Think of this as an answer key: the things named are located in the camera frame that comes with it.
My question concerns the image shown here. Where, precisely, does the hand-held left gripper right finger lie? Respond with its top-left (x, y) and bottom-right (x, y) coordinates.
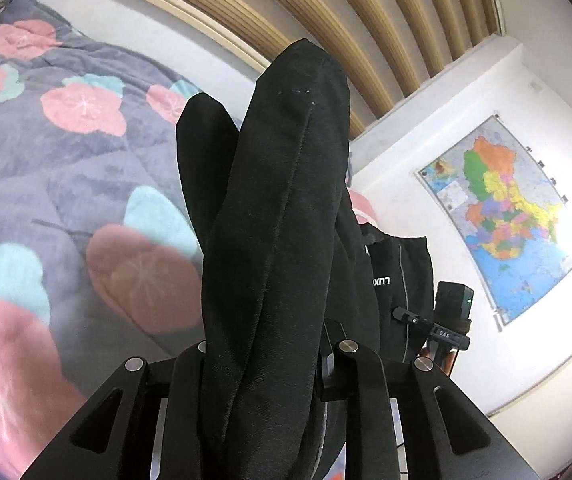
top-left (316, 321), bottom-right (542, 480)

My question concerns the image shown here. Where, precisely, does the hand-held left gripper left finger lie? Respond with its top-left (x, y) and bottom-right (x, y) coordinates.
top-left (18, 340), bottom-right (211, 480)

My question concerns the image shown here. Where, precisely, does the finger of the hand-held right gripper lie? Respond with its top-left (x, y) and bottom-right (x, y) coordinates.
top-left (391, 306), bottom-right (435, 332)

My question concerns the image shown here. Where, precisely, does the black hooded jacket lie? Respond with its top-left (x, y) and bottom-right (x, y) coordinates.
top-left (176, 37), bottom-right (435, 480)

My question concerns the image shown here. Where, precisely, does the pink pillow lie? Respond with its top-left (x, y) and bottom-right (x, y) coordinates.
top-left (347, 187), bottom-right (380, 227)

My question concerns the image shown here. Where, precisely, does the grey floral blanket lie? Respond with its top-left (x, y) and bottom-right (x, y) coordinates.
top-left (0, 0), bottom-right (267, 480)

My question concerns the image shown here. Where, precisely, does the wooden slatted headboard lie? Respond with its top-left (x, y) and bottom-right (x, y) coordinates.
top-left (88, 0), bottom-right (507, 142)

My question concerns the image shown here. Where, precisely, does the colourful wall map poster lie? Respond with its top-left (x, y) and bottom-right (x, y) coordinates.
top-left (412, 114), bottom-right (572, 330)

